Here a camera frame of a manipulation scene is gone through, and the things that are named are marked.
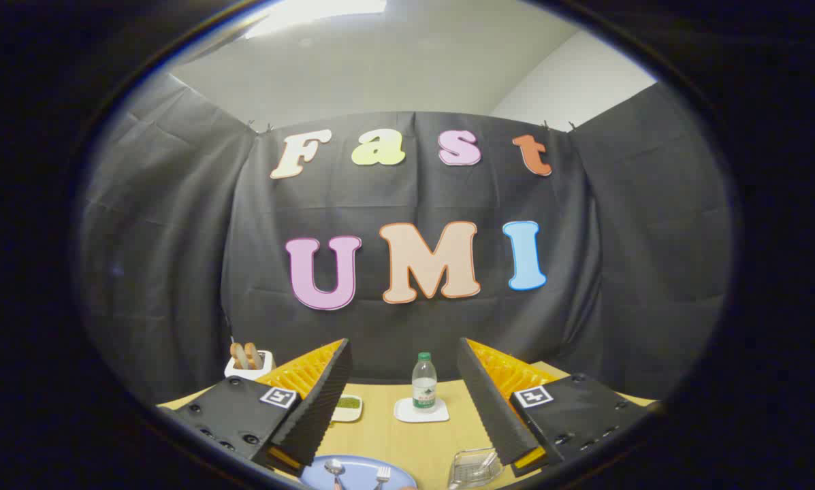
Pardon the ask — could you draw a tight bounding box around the blue round plate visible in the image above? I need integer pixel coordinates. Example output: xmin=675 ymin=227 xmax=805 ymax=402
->
xmin=300 ymin=455 xmax=418 ymax=490

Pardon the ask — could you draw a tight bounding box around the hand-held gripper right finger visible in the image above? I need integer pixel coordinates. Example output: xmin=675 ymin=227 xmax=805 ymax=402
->
xmin=456 ymin=337 xmax=660 ymax=477

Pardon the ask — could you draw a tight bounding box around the ceiling light panel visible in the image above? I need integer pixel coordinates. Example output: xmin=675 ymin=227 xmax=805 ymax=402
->
xmin=244 ymin=0 xmax=387 ymax=38

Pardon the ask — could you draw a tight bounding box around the white divided bean dish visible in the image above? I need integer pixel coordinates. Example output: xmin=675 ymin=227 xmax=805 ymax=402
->
xmin=331 ymin=395 xmax=364 ymax=423

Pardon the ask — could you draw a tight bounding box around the white toaster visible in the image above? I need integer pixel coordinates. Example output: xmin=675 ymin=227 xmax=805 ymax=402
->
xmin=225 ymin=349 xmax=275 ymax=380

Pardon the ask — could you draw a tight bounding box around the metal cutlery holder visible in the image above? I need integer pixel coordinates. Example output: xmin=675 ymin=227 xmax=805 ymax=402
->
xmin=448 ymin=447 xmax=503 ymax=489

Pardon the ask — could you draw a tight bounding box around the white square coaster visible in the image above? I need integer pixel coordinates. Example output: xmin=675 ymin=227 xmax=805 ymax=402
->
xmin=394 ymin=397 xmax=450 ymax=424

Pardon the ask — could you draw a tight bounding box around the clear water bottle green cap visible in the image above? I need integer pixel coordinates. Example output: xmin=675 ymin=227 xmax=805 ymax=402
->
xmin=412 ymin=352 xmax=438 ymax=414

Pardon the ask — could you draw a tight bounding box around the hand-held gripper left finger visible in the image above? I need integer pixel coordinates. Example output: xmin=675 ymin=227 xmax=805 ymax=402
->
xmin=159 ymin=338 xmax=353 ymax=477

